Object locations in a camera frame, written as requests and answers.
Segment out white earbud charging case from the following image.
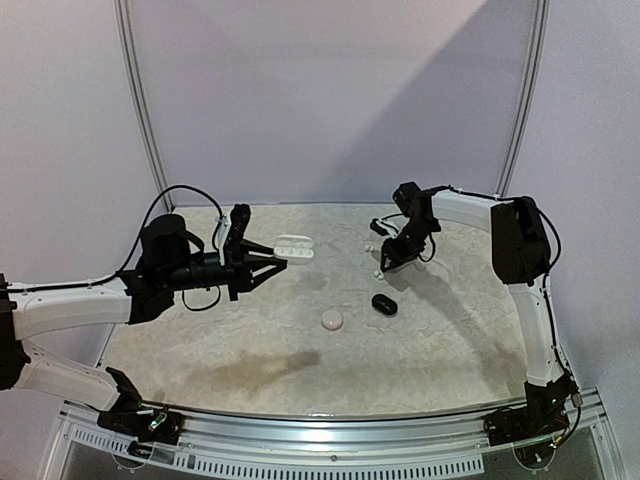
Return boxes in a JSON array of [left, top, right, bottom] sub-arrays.
[[273, 234, 315, 265]]

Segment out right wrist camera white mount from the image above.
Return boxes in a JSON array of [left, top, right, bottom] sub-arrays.
[[369, 218, 399, 238]]

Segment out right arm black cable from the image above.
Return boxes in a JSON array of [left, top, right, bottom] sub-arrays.
[[424, 185, 581, 431]]

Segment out pink earbud charging case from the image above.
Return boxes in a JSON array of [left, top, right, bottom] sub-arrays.
[[321, 309, 344, 331]]

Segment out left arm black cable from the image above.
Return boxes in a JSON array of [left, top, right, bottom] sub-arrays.
[[9, 184, 226, 311]]

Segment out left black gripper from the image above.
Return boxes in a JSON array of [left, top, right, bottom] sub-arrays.
[[162, 239, 286, 301]]

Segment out black earbud charging case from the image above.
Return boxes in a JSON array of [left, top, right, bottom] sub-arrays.
[[371, 294, 398, 317]]

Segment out left aluminium corner post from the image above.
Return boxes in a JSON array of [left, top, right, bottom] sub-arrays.
[[113, 0, 169, 193]]

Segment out right aluminium corner post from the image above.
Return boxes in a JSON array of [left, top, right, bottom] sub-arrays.
[[495, 0, 550, 197]]

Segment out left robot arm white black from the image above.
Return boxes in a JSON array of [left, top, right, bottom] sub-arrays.
[[1, 204, 287, 445]]

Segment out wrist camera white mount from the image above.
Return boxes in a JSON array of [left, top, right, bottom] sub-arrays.
[[369, 218, 399, 238], [213, 204, 251, 266]]

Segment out aluminium corner post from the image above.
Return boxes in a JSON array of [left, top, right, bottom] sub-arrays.
[[113, 0, 169, 193], [495, 0, 550, 197]]

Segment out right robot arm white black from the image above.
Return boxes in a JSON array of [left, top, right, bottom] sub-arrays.
[[371, 182, 571, 445]]

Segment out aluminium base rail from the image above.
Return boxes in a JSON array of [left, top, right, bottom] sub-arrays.
[[44, 389, 625, 479]]

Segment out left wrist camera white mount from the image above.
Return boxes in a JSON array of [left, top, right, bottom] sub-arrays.
[[213, 204, 251, 266]]

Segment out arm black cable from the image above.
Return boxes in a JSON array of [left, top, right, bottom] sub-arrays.
[[9, 184, 226, 311], [424, 185, 581, 431]]

